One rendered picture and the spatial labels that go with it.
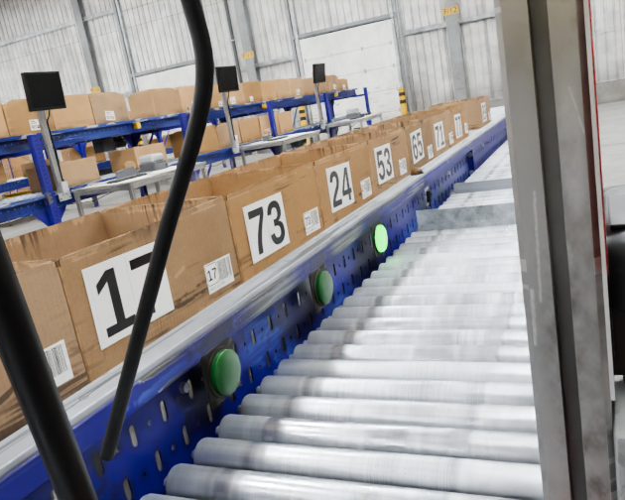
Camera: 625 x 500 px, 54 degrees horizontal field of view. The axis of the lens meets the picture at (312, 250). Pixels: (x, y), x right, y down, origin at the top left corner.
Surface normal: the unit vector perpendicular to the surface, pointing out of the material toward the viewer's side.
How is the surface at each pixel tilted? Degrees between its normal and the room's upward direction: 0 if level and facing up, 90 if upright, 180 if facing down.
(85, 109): 90
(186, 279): 91
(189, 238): 90
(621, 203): 8
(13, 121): 90
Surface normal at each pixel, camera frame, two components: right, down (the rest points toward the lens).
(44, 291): 0.91, -0.07
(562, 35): -0.40, 0.28
